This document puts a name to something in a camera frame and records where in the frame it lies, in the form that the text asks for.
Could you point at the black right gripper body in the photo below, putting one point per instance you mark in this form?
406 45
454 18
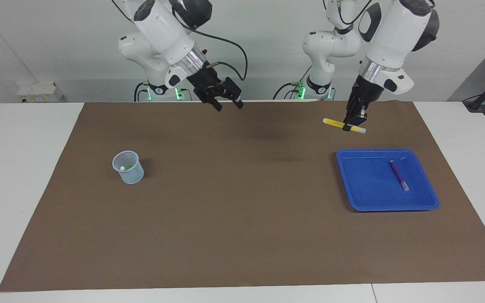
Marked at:
206 84

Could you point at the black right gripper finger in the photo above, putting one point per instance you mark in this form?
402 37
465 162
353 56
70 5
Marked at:
215 103
234 90

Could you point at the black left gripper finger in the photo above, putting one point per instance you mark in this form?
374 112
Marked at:
360 118
347 124

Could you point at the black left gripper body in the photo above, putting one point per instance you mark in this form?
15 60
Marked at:
364 94

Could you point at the yellow marker pen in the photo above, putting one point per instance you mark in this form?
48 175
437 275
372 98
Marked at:
333 123

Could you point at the green marker pen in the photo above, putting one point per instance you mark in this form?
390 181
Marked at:
129 167

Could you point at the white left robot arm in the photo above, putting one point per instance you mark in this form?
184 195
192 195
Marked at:
394 33

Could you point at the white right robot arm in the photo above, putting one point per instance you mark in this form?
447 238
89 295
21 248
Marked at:
162 29

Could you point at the blue plastic tray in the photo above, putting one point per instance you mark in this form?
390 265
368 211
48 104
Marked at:
364 189

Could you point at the purple marker pen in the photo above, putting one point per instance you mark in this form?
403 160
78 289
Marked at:
399 174

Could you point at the translucent white plastic cup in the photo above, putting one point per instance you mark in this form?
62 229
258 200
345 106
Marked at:
135 176

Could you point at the brown table mat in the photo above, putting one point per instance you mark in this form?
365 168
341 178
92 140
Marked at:
242 210

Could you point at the white power strip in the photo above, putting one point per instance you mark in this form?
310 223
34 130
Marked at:
40 90

